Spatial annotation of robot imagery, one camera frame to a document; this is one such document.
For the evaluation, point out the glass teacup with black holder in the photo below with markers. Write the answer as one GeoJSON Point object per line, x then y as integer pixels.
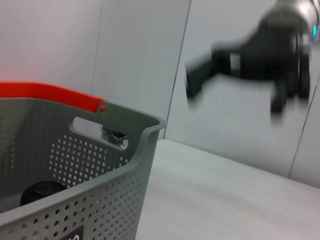
{"type": "Point", "coordinates": [42, 191]}

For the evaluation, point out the grey-green perforated storage bin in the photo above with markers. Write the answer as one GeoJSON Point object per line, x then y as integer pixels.
{"type": "Point", "coordinates": [100, 187]}

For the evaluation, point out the glass pitcher with black lid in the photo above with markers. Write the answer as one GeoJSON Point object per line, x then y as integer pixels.
{"type": "Point", "coordinates": [113, 136]}

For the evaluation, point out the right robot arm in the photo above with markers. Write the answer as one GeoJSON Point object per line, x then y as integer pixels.
{"type": "Point", "coordinates": [280, 17]}

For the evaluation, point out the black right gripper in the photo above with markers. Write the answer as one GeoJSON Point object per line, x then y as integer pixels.
{"type": "Point", "coordinates": [262, 57]}

